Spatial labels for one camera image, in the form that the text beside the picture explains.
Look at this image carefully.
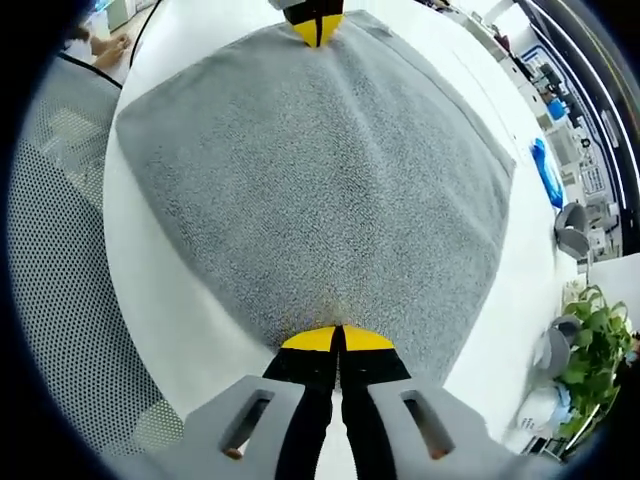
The grey mesh office chair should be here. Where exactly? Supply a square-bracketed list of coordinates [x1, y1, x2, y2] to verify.
[8, 53, 187, 459]

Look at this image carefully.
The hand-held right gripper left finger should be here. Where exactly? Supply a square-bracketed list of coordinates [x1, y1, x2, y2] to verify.
[183, 324, 339, 480]

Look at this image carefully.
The grey towel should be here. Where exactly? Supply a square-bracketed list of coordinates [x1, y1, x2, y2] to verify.
[114, 8, 517, 389]

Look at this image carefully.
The white spray bottle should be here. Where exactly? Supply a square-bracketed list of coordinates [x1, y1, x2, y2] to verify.
[512, 384, 574, 444]

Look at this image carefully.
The blue wet wipes packet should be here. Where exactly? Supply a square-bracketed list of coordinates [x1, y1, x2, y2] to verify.
[528, 137, 566, 209]

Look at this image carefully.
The green potted plant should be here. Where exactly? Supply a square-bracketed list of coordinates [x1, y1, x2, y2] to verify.
[554, 284, 637, 444]

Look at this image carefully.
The grey headset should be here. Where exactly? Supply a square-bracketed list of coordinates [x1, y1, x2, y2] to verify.
[535, 315, 584, 384]
[553, 202, 592, 261]

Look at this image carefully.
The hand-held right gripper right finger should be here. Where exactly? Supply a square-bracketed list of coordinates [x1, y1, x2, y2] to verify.
[339, 323, 529, 480]

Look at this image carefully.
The black cable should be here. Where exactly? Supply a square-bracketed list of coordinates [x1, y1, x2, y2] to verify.
[128, 0, 162, 69]

